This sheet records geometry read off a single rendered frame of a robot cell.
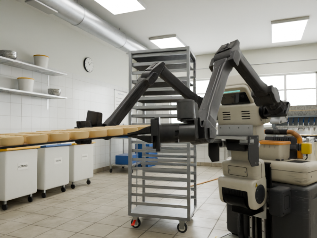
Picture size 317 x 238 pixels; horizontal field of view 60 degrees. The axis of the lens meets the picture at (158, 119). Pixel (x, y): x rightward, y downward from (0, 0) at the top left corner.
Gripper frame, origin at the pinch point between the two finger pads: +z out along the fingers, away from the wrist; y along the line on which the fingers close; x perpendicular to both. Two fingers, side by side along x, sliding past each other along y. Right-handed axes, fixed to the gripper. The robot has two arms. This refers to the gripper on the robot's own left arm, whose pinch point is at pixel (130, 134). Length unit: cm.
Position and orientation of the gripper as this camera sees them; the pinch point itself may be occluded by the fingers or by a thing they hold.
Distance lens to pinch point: 84.4
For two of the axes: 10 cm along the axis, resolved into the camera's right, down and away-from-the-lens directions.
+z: -10.0, 0.4, 0.6
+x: 0.6, 0.1, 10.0
